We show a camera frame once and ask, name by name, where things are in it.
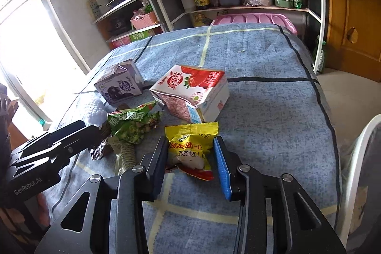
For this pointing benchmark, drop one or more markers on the beige striped wrapper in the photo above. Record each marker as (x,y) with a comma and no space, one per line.
(126,154)

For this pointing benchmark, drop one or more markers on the yellow cooking oil bottle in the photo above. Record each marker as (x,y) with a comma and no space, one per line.
(202,20)

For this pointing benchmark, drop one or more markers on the white foam fruit net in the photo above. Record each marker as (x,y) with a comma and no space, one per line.
(95,111)

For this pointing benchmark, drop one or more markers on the wooden door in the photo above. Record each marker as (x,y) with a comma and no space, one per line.
(354,4)

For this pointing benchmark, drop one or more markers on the white trash bin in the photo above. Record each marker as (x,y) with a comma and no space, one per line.
(354,170)

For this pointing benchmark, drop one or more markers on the purple milk carton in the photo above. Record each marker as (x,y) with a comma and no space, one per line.
(122,87)

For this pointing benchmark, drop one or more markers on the yellow snack packet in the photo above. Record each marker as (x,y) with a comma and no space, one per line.
(190,147)

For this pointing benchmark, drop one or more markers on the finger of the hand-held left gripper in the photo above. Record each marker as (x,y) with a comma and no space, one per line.
(71,126)
(89,138)

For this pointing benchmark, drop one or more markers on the green snack bag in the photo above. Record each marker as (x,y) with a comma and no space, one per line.
(131,126)

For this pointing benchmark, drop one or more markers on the person's dark jacket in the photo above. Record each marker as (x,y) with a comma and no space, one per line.
(4,117)

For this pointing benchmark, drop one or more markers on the white power strip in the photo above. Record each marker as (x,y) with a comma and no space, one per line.
(94,8)

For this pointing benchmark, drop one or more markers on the blue checked tablecloth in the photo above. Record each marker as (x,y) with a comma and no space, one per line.
(262,111)

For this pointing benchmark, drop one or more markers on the low white shelf unit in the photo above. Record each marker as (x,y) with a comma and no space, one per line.
(119,8)

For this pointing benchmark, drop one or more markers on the small black appliance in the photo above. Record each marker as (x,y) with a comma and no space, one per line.
(119,25)

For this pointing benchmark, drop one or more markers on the white window frame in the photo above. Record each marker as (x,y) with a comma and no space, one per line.
(56,30)

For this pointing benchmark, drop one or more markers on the red cardboard box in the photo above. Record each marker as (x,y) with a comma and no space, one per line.
(120,41)

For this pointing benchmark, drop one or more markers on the clear bin liner bag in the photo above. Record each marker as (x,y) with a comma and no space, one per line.
(370,170)

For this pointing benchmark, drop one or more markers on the brown snack wrapper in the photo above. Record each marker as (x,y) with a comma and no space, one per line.
(97,152)

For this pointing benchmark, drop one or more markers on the white bottle green cap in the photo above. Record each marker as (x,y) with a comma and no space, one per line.
(44,124)

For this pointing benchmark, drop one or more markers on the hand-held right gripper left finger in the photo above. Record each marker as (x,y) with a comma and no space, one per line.
(157,170)

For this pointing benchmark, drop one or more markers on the green bowl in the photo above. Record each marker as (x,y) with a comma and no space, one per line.
(282,3)

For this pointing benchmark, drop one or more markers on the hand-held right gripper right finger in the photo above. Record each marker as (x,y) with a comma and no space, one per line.
(221,170)

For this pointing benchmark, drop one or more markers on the green glass bottle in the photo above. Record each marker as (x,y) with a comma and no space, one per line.
(321,59)

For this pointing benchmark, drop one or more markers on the pink storage box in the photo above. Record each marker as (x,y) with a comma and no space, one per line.
(253,19)

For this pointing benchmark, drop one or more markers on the pink woven basket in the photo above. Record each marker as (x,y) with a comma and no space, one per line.
(144,20)

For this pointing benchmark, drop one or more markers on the green cardboard box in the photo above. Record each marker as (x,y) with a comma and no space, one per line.
(142,35)

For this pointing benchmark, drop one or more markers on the red strawberry milk carton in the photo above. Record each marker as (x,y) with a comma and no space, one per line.
(190,93)

